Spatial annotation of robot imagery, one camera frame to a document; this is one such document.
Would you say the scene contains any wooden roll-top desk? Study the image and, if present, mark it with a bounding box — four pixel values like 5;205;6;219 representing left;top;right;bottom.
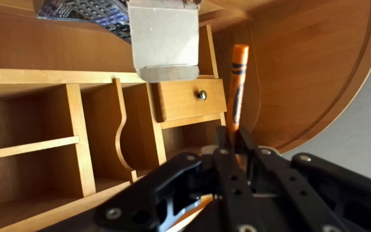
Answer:
0;0;371;232

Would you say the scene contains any yellow green crayon box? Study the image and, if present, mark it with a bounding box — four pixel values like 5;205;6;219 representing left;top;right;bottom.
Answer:
126;0;202;83

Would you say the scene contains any orange crayon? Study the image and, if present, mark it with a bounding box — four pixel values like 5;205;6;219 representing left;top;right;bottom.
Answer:
224;42;250;144

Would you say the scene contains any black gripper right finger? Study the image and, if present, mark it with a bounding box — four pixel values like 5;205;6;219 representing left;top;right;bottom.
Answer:
237;127;371;232

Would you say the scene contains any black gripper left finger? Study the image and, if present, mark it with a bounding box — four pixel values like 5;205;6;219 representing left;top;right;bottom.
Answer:
92;125;260;232

